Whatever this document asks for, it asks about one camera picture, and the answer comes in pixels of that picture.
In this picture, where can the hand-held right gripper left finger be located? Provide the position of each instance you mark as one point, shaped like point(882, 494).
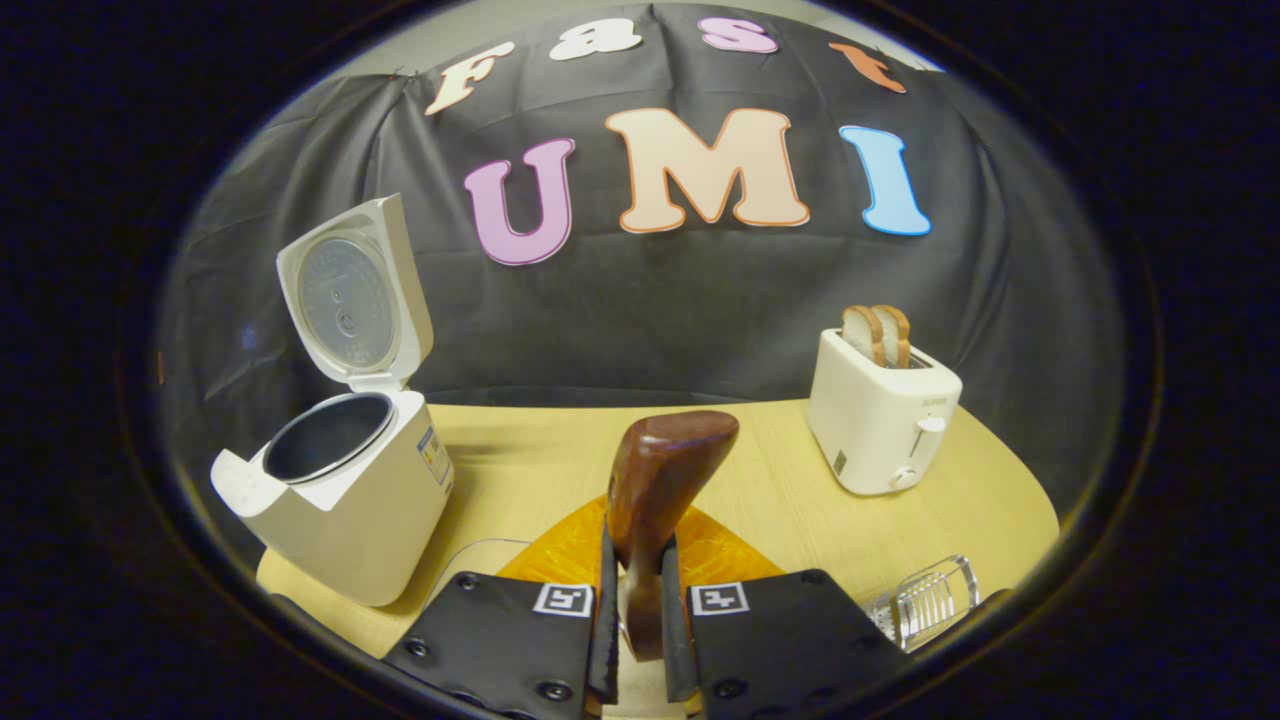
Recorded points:
point(500, 640)

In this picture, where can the brown wooden spoon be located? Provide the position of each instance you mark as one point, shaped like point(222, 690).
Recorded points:
point(660, 480)

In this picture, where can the white rice cooker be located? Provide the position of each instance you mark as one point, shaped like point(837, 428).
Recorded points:
point(360, 510)

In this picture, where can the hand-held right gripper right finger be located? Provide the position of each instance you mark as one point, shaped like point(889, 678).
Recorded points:
point(780, 650)

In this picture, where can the white toaster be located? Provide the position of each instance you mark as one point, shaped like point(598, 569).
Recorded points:
point(875, 430)

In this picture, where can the clear chopstick holder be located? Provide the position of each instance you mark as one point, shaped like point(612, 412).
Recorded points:
point(925, 600)

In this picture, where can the black backdrop cloth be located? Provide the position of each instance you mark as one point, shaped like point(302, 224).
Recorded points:
point(600, 320)

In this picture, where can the toast bread slice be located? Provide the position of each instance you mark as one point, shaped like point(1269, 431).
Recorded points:
point(862, 338)
point(898, 335)

